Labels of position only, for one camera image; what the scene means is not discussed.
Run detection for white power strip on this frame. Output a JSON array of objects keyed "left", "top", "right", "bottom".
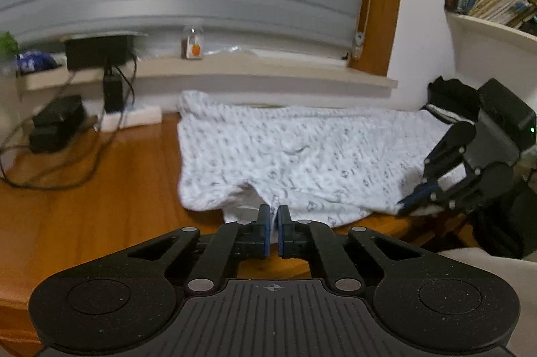
[{"left": 101, "top": 107, "right": 163, "bottom": 131}]

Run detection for white patterned pajama pants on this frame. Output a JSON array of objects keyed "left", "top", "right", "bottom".
[{"left": 176, "top": 91, "right": 466, "bottom": 249}]

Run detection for beige window sill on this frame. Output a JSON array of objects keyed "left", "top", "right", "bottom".
[{"left": 17, "top": 55, "right": 398, "bottom": 92}]

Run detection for clear plastic bag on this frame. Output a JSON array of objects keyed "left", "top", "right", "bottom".
[{"left": 203, "top": 44, "right": 258, "bottom": 58}]

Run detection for thick black folded sweater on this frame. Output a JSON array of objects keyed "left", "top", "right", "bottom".
[{"left": 428, "top": 76, "right": 481, "bottom": 123}]

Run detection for glass jar with orange label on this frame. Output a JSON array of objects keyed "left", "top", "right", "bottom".
[{"left": 181, "top": 25, "right": 205, "bottom": 60}]

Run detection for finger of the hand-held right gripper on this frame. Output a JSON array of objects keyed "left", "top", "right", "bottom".
[
  {"left": 424, "top": 122, "right": 477, "bottom": 184},
  {"left": 396, "top": 166, "right": 487, "bottom": 215}
]

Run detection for blue packet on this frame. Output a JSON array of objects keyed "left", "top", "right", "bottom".
[{"left": 17, "top": 52, "right": 59, "bottom": 72}]

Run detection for tangle of black cables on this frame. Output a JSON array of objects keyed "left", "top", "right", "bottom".
[{"left": 0, "top": 59, "right": 139, "bottom": 191}]

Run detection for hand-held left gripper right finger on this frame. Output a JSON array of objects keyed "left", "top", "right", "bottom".
[{"left": 278, "top": 205, "right": 422, "bottom": 296}]

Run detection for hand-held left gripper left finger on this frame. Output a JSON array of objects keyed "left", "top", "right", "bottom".
[{"left": 126, "top": 205, "right": 271, "bottom": 296}]

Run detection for black plug adapter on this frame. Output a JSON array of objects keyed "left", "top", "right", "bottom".
[{"left": 103, "top": 74, "right": 125, "bottom": 113}]

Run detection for green plant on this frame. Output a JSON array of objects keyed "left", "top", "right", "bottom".
[{"left": 0, "top": 32, "right": 20, "bottom": 60}]

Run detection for black box device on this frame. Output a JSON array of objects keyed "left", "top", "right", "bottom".
[{"left": 65, "top": 34, "right": 135, "bottom": 71}]

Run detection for black power brick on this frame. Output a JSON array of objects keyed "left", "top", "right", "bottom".
[{"left": 29, "top": 95, "right": 87, "bottom": 154}]

